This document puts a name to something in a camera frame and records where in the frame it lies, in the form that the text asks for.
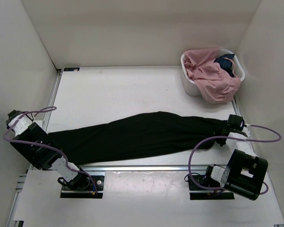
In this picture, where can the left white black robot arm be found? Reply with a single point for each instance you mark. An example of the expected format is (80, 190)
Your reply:
(41, 151)

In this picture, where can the black trousers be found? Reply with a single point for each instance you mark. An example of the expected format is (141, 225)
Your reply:
(139, 136)

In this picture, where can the aluminium rail frame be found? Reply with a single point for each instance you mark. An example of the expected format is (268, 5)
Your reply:
(97, 95)

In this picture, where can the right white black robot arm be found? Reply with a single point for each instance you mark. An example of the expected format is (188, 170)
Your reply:
(245, 172)

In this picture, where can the pink garment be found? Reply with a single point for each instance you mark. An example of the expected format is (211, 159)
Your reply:
(214, 84)

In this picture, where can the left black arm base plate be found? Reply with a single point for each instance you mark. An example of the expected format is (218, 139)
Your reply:
(83, 187)

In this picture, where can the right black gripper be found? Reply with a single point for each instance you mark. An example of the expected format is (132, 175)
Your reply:
(220, 141)

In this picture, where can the white front cover board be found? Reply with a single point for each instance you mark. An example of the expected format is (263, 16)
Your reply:
(138, 199)

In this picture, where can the navy blue garment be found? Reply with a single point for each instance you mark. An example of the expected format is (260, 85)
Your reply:
(227, 63)

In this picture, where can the white laundry basket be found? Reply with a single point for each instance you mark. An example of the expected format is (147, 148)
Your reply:
(189, 85)

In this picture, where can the blue label sticker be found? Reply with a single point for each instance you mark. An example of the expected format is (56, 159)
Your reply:
(71, 69)

